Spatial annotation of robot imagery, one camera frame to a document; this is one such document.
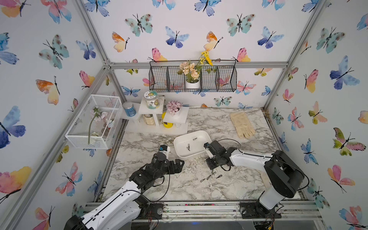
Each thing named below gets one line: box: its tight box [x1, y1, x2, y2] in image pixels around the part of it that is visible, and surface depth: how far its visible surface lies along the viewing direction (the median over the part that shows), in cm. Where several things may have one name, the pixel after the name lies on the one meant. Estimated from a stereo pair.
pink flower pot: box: [165, 99, 184, 116], surface depth 89 cm
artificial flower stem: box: [87, 105, 109, 145], surface depth 76 cm
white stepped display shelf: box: [120, 96, 190, 136], surface depth 106 cm
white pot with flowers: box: [177, 50, 214, 90], surface depth 84 cm
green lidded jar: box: [143, 90, 161, 110], surface depth 87 cm
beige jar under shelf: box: [143, 114, 156, 126], surface depth 106 cm
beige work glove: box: [230, 112, 256, 139], surface depth 111 cm
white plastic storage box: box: [173, 131, 212, 160], surface depth 101 cm
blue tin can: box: [122, 101, 137, 117], surface depth 93 cm
